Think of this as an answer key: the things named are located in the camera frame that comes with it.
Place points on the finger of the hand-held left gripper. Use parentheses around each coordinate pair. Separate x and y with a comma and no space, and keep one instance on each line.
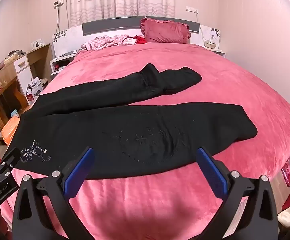
(9,161)

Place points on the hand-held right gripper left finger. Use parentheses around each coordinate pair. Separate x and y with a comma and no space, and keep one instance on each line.
(77,172)

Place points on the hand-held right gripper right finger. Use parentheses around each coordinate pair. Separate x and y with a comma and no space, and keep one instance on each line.
(212,177)

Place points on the black pants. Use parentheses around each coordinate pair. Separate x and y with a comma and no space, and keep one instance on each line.
(110,130)

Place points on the orange bag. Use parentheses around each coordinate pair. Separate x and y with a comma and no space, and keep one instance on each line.
(10,130)

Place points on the white cardboard box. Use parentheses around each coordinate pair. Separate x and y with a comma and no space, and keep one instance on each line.
(34,90)

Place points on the white desk drawer unit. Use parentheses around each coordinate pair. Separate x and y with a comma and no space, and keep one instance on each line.
(22,66)

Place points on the pink bed blanket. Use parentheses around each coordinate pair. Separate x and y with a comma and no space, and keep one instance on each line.
(234,80)

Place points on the wooden desk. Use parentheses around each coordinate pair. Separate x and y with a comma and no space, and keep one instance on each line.
(39,60)

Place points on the white open nightstand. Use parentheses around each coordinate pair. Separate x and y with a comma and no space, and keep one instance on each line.
(60,61)

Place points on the white nightstand with lamp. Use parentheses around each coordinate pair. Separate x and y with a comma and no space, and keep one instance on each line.
(218,52)

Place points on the pink floral garment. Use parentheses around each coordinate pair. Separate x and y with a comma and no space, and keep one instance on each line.
(102,42)

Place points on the white bedside lamp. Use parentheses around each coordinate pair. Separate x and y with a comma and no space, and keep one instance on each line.
(211,43)

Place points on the red garment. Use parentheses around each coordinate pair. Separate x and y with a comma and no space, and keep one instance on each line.
(140,40)

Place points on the white and grey headboard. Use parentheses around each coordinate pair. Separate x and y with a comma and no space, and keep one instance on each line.
(102,26)

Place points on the pink ruffled pillow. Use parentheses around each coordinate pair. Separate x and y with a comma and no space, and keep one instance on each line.
(165,32)

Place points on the white printed curtain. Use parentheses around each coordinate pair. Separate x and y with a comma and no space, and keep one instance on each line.
(122,0)

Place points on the wall socket with plugs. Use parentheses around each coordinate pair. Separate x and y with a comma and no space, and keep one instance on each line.
(58,3)

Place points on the white wall socket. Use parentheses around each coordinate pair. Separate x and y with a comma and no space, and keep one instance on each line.
(192,9)

